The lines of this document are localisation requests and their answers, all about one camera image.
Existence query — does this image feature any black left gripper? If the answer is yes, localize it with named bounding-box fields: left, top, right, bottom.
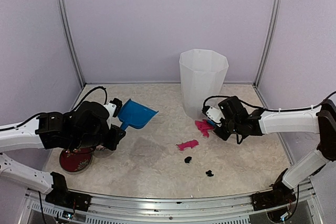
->
left=71, top=124, right=124, bottom=151

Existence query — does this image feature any dark red floral bowl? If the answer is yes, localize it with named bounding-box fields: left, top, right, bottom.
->
left=59, top=148, right=93, bottom=173

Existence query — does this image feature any blue hand brush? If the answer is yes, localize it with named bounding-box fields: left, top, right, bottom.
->
left=206, top=120, right=216, bottom=127

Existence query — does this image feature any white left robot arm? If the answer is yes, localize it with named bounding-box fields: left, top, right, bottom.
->
left=1, top=100, right=125, bottom=206

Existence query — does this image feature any aluminium corner post right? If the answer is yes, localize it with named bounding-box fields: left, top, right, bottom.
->
left=254, top=0, right=281, bottom=89

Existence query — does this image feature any blue dustpan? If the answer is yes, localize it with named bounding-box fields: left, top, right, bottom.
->
left=118, top=99, right=158, bottom=131

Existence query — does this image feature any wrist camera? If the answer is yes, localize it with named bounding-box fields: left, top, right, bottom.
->
left=104, top=98, right=123, bottom=118
left=202, top=105, right=223, bottom=124

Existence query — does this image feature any aluminium front rail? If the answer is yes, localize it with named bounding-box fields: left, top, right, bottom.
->
left=18, top=180, right=322, bottom=223

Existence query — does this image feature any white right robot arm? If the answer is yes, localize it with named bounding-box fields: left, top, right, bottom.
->
left=205, top=96, right=335, bottom=205

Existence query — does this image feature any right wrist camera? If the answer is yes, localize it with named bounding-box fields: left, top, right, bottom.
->
left=202, top=105, right=223, bottom=124

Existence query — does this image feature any aluminium corner post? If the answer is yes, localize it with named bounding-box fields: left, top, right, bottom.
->
left=56, top=0, right=86, bottom=89
left=254, top=0, right=281, bottom=89

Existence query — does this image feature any aluminium corner post left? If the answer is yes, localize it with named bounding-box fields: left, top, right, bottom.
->
left=56, top=0, right=86, bottom=89

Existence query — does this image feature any small black paper scrap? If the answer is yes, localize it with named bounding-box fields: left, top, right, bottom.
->
left=184, top=156, right=192, bottom=164

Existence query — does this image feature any white translucent plastic bin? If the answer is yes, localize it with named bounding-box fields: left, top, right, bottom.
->
left=179, top=49, right=229, bottom=120

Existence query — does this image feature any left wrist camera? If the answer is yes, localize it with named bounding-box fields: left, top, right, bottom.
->
left=104, top=98, right=123, bottom=118

